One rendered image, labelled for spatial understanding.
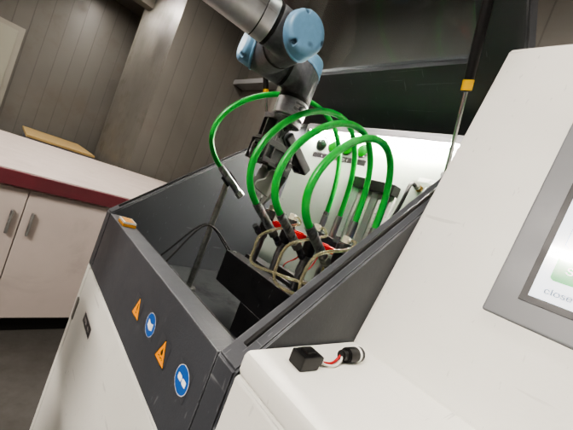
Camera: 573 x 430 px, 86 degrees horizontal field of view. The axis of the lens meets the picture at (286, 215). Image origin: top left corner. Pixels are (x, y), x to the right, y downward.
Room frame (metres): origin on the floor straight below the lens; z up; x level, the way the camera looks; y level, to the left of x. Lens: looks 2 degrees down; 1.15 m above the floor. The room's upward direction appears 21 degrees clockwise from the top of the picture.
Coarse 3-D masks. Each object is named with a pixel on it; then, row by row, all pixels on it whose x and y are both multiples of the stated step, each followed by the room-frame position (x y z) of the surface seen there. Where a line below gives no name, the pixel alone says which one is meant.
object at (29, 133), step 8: (24, 128) 4.37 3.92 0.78; (24, 136) 4.76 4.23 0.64; (32, 136) 3.77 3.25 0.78; (40, 136) 4.14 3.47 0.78; (48, 136) 4.61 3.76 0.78; (48, 144) 3.90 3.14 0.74; (56, 144) 3.94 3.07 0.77; (64, 144) 4.23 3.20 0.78; (72, 144) 4.78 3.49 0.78; (72, 152) 4.09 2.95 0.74; (80, 152) 4.13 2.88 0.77; (88, 152) 4.46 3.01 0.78
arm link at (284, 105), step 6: (282, 96) 0.70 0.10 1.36; (288, 96) 0.69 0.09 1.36; (276, 102) 0.71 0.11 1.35; (282, 102) 0.70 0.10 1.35; (288, 102) 0.69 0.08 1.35; (294, 102) 0.69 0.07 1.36; (300, 102) 0.70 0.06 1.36; (276, 108) 0.71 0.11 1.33; (282, 108) 0.70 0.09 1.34; (288, 108) 0.69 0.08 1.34; (294, 108) 0.69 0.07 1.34; (300, 108) 0.70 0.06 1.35; (306, 108) 0.72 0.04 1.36; (288, 114) 0.70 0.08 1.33; (300, 120) 0.71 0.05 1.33
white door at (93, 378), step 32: (96, 288) 0.74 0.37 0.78; (96, 320) 0.68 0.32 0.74; (64, 352) 0.79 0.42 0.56; (96, 352) 0.63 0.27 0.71; (64, 384) 0.73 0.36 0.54; (96, 384) 0.59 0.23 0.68; (128, 384) 0.50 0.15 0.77; (64, 416) 0.67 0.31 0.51; (96, 416) 0.55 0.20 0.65; (128, 416) 0.47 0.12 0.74
